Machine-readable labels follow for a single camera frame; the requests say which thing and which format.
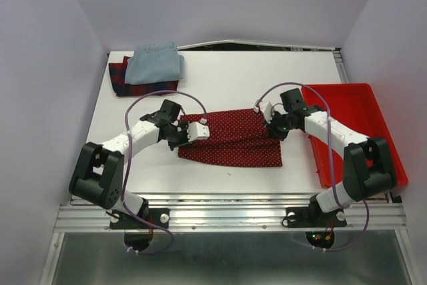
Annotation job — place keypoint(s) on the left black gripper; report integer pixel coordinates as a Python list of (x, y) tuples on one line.
[(184, 126)]

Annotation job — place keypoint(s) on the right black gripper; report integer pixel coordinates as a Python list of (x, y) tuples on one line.
[(272, 131)]

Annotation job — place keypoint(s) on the red polka dot skirt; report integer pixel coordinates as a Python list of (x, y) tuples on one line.
[(237, 139)]

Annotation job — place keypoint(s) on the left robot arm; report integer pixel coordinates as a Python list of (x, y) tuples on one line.
[(98, 174)]

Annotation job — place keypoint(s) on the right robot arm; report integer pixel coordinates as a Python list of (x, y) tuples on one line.
[(368, 167)]

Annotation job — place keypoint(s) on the light blue folded skirt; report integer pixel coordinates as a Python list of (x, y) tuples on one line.
[(154, 63)]

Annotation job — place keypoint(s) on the red plastic tray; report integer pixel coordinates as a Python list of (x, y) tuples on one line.
[(355, 106)]

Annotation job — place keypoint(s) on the red plaid folded skirt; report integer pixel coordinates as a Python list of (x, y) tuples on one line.
[(122, 89)]

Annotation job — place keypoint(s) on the controller board with leds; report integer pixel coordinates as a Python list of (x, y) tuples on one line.
[(324, 240)]

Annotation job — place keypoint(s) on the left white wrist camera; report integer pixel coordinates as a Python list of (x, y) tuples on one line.
[(197, 131)]

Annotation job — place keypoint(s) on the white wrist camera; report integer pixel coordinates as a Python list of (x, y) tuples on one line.
[(266, 109), (197, 131)]

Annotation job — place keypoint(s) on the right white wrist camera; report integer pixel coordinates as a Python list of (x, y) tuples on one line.
[(266, 109)]

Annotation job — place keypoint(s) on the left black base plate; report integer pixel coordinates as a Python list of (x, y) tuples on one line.
[(121, 221)]

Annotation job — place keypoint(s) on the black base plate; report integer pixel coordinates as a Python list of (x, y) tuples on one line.
[(121, 221), (304, 217)]

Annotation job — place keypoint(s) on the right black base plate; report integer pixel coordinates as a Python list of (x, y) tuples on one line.
[(304, 217)]

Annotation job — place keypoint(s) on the aluminium frame rail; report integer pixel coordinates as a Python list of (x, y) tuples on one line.
[(230, 213)]

